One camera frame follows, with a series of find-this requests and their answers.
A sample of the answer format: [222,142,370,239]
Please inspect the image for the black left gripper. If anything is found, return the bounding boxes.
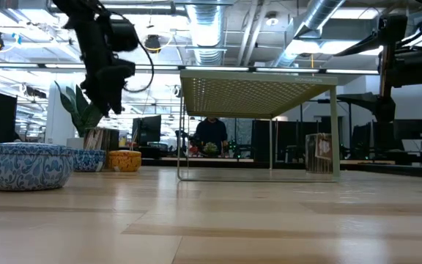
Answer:
[81,58,137,117]

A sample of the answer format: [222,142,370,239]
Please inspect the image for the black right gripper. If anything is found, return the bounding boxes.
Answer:
[334,14,409,56]

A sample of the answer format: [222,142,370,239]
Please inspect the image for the yellow patterned candle tin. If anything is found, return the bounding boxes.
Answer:
[107,150,143,172]

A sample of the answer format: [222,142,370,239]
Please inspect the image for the potted snake plant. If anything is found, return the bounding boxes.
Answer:
[53,81,104,150]

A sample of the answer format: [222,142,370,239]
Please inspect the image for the black desk monitor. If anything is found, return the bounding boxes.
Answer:
[393,119,422,140]
[132,115,163,147]

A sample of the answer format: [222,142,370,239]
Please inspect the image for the person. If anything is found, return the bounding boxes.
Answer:
[192,117,230,158]

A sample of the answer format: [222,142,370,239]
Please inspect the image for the long white light bar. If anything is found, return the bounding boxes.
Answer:
[0,62,380,76]

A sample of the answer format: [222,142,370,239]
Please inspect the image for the green perforated metal shelf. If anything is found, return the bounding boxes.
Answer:
[177,69,341,183]

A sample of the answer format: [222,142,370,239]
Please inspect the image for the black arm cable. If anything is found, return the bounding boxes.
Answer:
[122,14,155,94]

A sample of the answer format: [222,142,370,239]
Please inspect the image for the silver ventilation duct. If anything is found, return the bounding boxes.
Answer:
[187,0,230,67]
[273,0,347,69]

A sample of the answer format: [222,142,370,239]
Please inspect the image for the black table frame rail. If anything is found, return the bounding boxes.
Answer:
[141,161,344,170]
[338,163,422,180]

